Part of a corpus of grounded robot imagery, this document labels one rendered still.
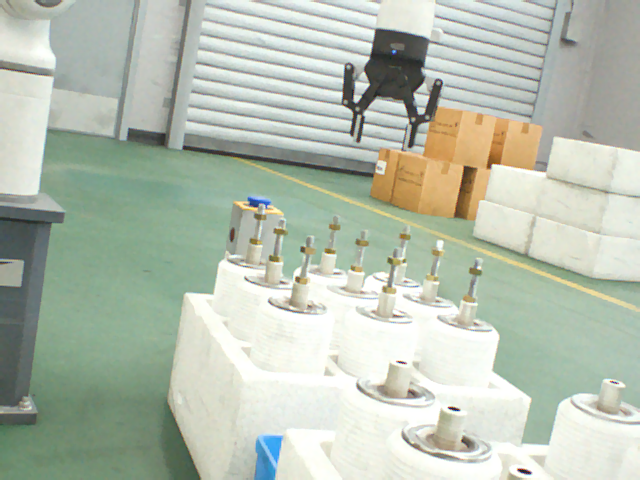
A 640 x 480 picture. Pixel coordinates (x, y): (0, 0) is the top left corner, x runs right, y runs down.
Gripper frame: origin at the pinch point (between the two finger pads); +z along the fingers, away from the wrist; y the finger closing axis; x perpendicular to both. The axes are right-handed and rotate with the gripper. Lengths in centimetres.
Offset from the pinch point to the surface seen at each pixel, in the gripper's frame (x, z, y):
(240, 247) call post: 15.8, 22.2, -22.4
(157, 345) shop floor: 32, 47, -40
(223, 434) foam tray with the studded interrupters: -23.8, 37.8, -7.8
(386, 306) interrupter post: -11.0, 20.5, 6.7
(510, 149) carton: 413, 4, 0
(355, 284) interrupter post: -1.1, 20.6, 0.4
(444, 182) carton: 383, 28, -30
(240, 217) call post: 15.8, 17.4, -23.2
